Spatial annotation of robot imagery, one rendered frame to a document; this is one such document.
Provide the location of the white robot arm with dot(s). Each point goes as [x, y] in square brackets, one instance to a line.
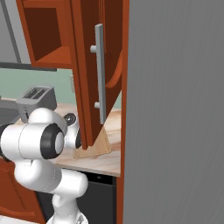
[35, 151]

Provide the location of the light wooden cutting board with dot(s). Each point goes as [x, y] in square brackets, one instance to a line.
[100, 145]

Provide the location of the red-brown wooden cabinet door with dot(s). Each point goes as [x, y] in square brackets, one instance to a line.
[87, 73]

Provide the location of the red-brown base cabinet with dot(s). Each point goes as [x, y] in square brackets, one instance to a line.
[17, 195]

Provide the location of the red-brown tall side panel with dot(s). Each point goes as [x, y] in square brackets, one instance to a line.
[124, 116]

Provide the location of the grey refrigerator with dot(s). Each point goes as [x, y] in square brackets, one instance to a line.
[175, 112]

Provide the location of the grey toaster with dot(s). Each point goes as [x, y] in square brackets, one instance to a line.
[38, 99]

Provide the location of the black dishwasher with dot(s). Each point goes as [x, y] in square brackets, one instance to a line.
[96, 198]

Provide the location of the grey stove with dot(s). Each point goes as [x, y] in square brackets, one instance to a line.
[8, 112]

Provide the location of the grey range hood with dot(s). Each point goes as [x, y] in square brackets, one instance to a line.
[13, 43]

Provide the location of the red-brown wall cabinet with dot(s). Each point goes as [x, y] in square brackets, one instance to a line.
[46, 35]

